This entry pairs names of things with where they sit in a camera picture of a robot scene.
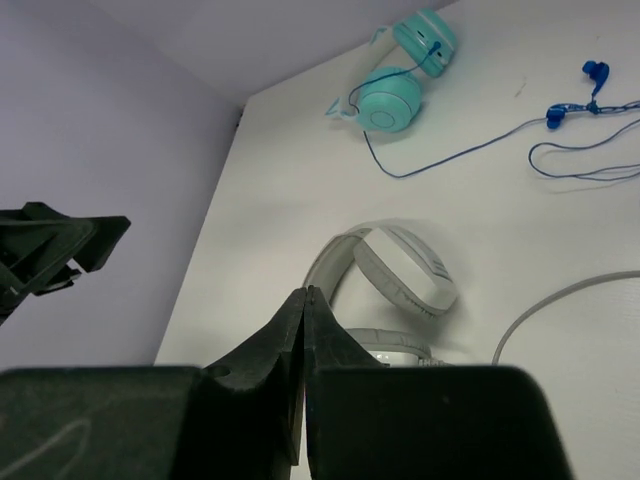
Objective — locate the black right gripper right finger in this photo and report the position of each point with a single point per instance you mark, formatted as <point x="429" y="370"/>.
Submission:
<point x="346" y="401"/>

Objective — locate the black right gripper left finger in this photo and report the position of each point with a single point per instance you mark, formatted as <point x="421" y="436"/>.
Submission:
<point x="257" y="403"/>

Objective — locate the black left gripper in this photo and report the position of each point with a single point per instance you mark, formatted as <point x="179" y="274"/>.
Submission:
<point x="44" y="251"/>

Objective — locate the white grey over-ear headphones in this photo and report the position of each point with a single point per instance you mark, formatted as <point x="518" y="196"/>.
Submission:
<point x="404" y="270"/>

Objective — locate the teal cat-ear headphones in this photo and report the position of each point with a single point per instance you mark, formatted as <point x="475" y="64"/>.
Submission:
<point x="383" y="92"/>

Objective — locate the blue wired earbuds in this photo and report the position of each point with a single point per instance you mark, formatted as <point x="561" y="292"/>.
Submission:
<point x="591" y="140"/>

